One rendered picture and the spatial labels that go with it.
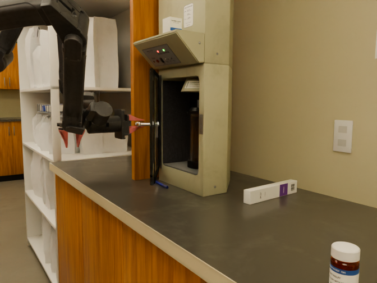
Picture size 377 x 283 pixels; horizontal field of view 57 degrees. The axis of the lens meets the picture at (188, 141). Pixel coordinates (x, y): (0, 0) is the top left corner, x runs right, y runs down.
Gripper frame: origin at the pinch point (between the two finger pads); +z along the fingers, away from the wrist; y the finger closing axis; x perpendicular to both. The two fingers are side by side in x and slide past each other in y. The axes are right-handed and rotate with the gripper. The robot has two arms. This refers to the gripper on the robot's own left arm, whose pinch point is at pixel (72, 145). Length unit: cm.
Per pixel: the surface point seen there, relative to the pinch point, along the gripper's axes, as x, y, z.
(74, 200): 19.8, 5.7, 28.8
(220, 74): -46, 40, -28
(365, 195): -81, 76, 14
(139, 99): -8.8, 26.1, -18.7
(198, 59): -46, 30, -32
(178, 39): -44, 23, -38
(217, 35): -46, 38, -41
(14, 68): 476, 46, -71
